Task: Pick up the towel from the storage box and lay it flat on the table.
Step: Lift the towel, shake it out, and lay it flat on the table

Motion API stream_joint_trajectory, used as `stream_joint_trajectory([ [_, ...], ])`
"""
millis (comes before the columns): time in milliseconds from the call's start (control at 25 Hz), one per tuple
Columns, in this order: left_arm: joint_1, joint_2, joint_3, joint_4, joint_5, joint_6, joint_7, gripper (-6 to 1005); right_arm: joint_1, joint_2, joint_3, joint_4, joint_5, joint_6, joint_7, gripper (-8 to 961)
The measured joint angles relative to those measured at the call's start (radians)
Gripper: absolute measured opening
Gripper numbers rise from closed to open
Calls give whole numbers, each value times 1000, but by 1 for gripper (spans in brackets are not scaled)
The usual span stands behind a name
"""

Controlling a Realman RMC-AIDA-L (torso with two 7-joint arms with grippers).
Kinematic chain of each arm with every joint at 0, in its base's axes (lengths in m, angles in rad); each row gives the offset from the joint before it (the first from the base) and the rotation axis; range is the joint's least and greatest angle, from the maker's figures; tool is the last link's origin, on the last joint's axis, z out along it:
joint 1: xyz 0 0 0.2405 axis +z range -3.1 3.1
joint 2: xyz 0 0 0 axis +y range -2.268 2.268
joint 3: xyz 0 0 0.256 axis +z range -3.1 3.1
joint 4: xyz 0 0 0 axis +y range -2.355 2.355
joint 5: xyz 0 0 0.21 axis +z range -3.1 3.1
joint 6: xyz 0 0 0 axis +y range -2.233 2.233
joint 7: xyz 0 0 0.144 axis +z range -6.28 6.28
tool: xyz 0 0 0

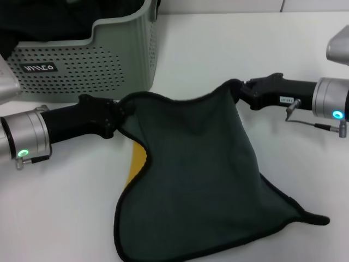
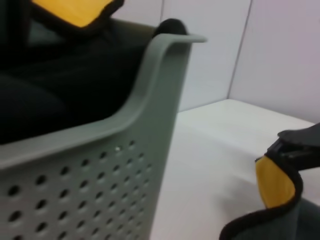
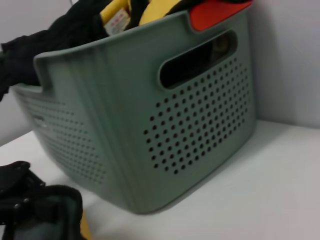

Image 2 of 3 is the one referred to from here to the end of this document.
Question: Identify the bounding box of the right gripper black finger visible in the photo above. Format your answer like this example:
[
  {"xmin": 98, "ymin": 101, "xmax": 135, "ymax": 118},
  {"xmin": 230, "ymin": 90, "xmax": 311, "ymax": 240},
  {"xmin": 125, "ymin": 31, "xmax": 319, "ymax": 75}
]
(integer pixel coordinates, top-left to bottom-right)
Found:
[
  {"xmin": 266, "ymin": 139, "xmax": 320, "ymax": 173},
  {"xmin": 277, "ymin": 121, "xmax": 320, "ymax": 149}
]

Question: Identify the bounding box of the yellow towel with black trim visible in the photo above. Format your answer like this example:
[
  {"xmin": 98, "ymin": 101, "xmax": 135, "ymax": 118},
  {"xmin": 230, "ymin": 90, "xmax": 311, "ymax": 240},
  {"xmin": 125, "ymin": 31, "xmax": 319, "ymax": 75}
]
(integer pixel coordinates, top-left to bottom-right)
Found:
[
  {"xmin": 219, "ymin": 153, "xmax": 320, "ymax": 240},
  {"xmin": 26, "ymin": 0, "xmax": 126, "ymax": 41}
]

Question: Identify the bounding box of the grey perforated plastic storage box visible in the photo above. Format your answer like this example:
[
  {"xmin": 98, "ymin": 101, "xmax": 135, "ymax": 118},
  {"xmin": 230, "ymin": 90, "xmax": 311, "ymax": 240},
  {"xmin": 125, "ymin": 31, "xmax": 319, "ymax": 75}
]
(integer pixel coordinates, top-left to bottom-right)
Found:
[{"xmin": 0, "ymin": 18, "xmax": 208, "ymax": 240}]

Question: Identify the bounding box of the black cloth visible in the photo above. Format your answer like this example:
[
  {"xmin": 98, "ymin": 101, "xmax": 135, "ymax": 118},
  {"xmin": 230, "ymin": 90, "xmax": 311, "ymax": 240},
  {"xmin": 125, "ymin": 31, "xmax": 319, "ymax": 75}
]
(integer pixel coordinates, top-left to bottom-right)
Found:
[{"xmin": 0, "ymin": 0, "xmax": 188, "ymax": 146}]

